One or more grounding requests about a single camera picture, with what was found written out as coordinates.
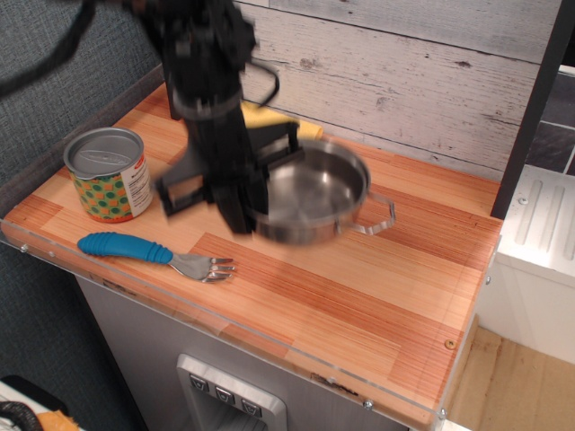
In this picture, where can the blue handled fork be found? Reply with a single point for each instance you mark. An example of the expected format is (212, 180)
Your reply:
(197, 267)

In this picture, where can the silver dispenser panel with buttons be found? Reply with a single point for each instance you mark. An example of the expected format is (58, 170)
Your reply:
(217, 400)

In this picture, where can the tin can with dotted label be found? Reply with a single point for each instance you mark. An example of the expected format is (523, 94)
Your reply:
(109, 171)

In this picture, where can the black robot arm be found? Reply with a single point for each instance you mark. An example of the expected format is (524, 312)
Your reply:
(204, 47)

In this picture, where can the dark right vertical post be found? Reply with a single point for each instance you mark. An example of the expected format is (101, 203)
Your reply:
(555, 50)

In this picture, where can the yellow folded cloth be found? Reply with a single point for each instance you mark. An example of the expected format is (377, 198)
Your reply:
(258, 117)

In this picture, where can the orange object at corner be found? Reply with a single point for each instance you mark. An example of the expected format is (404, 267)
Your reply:
(56, 421)

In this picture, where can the stainless steel pot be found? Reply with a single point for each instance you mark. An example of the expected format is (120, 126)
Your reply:
(317, 197)

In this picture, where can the white toy sink unit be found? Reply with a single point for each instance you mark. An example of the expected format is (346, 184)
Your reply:
(528, 293)

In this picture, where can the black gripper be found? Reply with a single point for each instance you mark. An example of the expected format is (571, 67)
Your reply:
(222, 165)

